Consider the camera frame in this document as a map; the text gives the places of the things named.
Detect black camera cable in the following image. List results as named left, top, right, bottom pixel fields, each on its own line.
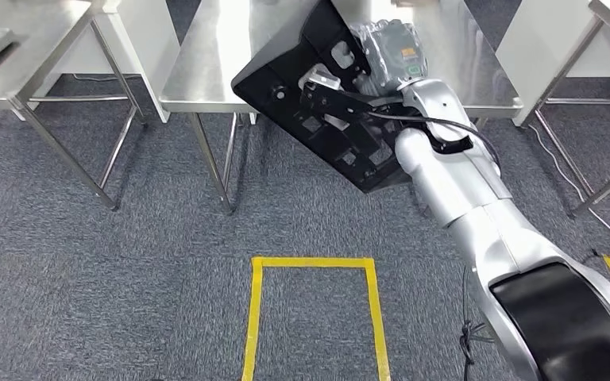
left=368, top=110, right=502, bottom=381

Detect yellow floor tape square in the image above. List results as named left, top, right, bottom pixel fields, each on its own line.
left=241, top=256, right=392, bottom=381

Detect white power cable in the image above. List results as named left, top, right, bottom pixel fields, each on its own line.
left=528, top=123, right=610, bottom=243

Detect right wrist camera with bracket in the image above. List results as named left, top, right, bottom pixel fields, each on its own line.
left=298, top=63, right=403, bottom=125

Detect black plastic frame part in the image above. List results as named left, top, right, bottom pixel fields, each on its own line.
left=231, top=0, right=414, bottom=194

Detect steel workbench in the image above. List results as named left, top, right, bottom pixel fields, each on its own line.
left=159, top=0, right=524, bottom=216

